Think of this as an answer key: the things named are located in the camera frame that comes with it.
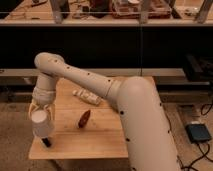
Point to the black foot pedal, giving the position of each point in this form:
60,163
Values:
198,133

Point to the brown oblong object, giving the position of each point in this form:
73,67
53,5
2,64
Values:
84,119

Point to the wooden table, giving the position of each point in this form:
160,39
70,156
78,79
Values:
102,138

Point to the long workbench shelf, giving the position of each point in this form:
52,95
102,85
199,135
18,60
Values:
107,13

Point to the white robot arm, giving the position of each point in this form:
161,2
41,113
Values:
149,142

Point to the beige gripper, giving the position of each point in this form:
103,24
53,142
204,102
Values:
50,108

